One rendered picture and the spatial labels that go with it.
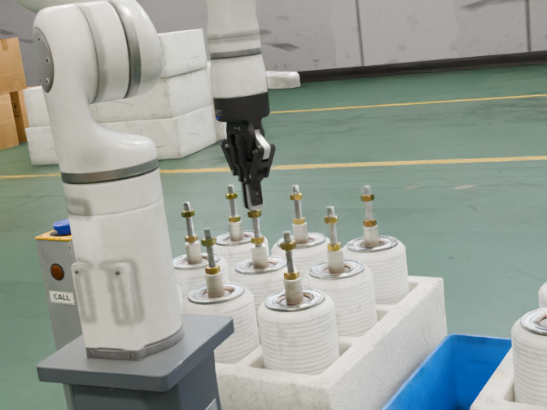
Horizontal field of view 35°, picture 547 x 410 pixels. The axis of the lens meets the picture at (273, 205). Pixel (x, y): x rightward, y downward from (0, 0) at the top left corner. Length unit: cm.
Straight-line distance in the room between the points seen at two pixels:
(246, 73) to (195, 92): 286
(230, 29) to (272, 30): 561
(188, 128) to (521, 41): 303
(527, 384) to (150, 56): 51
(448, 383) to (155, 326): 56
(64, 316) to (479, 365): 61
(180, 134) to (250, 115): 267
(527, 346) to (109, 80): 49
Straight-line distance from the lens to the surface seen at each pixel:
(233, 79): 114
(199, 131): 398
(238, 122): 116
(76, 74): 77
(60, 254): 130
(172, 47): 383
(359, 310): 114
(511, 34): 625
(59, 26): 78
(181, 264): 127
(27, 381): 165
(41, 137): 419
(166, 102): 379
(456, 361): 129
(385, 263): 123
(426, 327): 127
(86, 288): 83
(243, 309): 110
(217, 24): 114
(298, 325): 103
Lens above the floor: 61
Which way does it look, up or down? 13 degrees down
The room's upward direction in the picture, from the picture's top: 7 degrees counter-clockwise
